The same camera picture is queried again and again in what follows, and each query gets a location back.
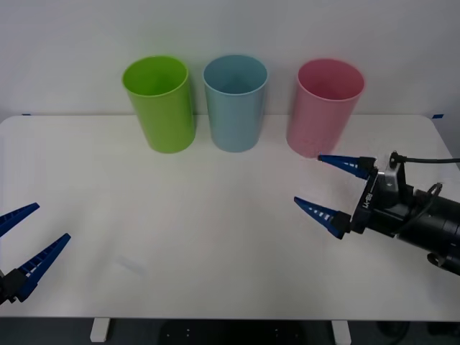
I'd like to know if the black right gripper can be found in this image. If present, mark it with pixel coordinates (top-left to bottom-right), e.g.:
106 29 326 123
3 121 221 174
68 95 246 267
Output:
293 155 420 239

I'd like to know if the pale blue plastic bin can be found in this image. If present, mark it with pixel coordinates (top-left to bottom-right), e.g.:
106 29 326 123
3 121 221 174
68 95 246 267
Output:
202 54 269 153

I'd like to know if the white table leg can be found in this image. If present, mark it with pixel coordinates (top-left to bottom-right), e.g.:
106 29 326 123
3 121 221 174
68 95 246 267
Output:
331 320 351 345
89 318 111 343

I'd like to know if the pink plastic bin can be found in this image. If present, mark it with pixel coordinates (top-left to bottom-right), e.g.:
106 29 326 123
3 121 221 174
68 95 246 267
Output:
286 57 366 159

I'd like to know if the yellow-green plastic bin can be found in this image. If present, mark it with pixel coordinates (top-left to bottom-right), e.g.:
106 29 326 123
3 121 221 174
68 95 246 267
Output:
121 55 197 155

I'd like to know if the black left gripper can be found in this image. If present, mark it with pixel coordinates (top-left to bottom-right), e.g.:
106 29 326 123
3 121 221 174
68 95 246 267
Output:
0 202 72 307

